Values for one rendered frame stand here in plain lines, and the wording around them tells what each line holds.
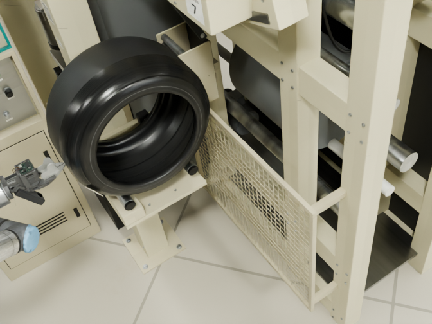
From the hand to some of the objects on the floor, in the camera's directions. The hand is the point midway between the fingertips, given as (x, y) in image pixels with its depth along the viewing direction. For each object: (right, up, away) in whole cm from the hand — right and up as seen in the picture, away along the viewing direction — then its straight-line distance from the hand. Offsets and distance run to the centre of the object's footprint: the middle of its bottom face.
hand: (62, 166), depth 186 cm
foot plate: (+19, -44, +112) cm, 122 cm away
